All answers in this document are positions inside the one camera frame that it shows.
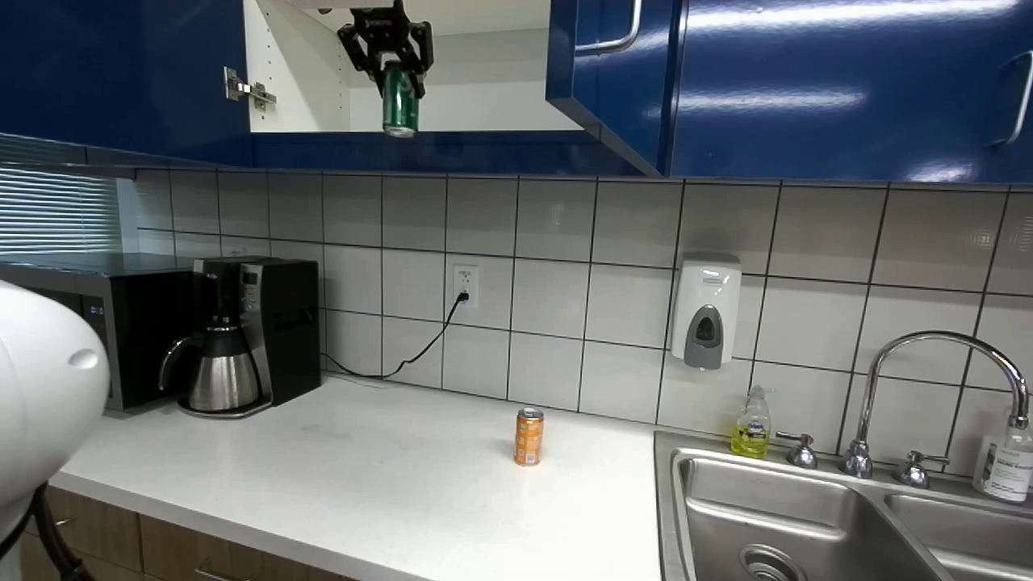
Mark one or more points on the orange soda can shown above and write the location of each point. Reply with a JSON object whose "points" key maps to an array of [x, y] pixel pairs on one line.
{"points": [[527, 442]]}

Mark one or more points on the blue right upper cabinet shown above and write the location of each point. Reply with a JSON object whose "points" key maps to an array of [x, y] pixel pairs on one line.
{"points": [[929, 93]]}

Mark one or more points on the stainless steel coffee carafe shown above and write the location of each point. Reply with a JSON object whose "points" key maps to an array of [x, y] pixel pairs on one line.
{"points": [[224, 377]]}

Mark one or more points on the black stainless microwave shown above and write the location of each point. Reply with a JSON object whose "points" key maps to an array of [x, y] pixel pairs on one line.
{"points": [[136, 305]]}

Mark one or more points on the white soap bottle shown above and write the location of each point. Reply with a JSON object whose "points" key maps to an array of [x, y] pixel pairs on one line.
{"points": [[1006, 463]]}

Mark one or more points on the white wall power outlet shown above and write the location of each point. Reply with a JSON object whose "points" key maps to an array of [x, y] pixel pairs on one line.
{"points": [[465, 283]]}

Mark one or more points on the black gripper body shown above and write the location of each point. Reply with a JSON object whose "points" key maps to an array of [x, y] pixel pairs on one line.
{"points": [[385, 29]]}

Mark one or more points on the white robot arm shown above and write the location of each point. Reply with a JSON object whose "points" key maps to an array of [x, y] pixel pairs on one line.
{"points": [[53, 383]]}

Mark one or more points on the stainless black coffee maker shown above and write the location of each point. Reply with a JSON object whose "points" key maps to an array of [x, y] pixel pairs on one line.
{"points": [[278, 307]]}

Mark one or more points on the stainless steel double sink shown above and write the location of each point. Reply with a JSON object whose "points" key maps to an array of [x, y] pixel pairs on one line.
{"points": [[724, 518]]}

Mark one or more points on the chrome gooseneck faucet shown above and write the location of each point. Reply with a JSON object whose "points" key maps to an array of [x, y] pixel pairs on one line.
{"points": [[925, 394]]}

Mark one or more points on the blue cabinet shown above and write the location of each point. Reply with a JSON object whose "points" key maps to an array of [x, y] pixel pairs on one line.
{"points": [[929, 93], [145, 81]]}

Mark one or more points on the blue cabinet door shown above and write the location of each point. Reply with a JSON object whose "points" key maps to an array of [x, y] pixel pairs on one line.
{"points": [[613, 71]]}

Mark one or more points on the wooden drawer with handle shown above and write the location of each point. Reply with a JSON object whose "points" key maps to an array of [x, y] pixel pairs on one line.
{"points": [[128, 546]]}

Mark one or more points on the yellow dish soap bottle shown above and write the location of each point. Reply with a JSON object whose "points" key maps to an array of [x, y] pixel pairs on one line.
{"points": [[753, 427]]}

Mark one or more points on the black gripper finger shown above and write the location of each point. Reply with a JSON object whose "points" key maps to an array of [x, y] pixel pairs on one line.
{"points": [[421, 55], [359, 55]]}

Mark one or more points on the green soda can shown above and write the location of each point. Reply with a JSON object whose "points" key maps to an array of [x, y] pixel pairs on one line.
{"points": [[399, 102]]}

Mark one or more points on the silver cabinet hinge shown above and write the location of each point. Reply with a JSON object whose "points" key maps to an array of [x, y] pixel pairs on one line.
{"points": [[238, 87]]}

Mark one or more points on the white wall soap dispenser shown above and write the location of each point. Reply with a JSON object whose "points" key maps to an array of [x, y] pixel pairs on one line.
{"points": [[705, 310]]}

